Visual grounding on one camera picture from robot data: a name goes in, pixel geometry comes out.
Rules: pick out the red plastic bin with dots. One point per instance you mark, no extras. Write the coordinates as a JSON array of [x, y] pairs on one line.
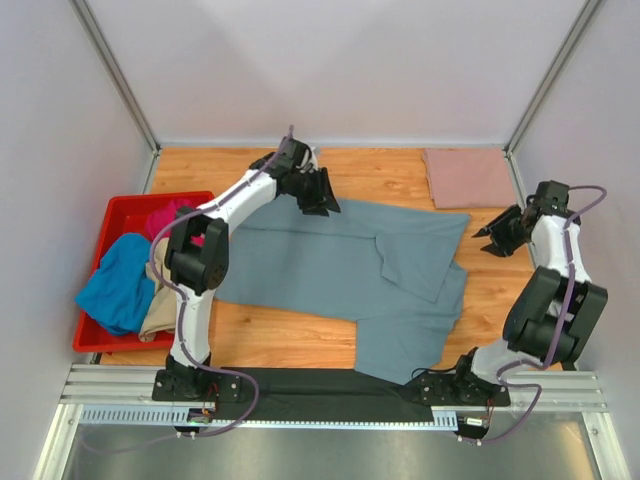
[[126, 215]]

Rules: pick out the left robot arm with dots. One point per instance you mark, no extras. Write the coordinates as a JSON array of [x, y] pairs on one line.
[[198, 256]]

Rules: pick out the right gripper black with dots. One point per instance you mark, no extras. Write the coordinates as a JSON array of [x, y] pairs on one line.
[[510, 230]]

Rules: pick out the left aluminium frame post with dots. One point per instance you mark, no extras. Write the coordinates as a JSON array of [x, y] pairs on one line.
[[96, 36]]

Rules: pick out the right aluminium frame post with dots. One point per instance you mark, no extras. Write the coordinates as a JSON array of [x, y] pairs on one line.
[[575, 34]]

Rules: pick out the folded pink t shirt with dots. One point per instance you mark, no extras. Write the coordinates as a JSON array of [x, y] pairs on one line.
[[467, 178]]

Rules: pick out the slotted cable duct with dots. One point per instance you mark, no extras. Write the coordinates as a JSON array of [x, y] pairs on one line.
[[184, 416]]

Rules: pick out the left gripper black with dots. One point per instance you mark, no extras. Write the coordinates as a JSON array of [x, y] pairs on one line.
[[310, 188]]

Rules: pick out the bright blue t shirt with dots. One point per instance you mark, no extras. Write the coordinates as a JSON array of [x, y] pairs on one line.
[[119, 293]]

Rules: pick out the aluminium frame post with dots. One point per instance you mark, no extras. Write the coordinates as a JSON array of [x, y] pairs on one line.
[[575, 34], [96, 36]]

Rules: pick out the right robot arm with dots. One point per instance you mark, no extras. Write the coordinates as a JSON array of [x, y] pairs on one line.
[[555, 314]]

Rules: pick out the beige t shirt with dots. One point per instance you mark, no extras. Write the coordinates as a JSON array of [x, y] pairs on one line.
[[161, 315]]

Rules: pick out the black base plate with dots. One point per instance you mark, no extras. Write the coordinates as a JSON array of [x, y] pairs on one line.
[[310, 390]]

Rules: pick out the magenta t shirt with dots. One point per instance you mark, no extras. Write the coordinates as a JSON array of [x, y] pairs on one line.
[[161, 217]]

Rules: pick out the grey blue t shirt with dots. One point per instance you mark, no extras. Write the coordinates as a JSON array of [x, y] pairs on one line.
[[389, 270]]

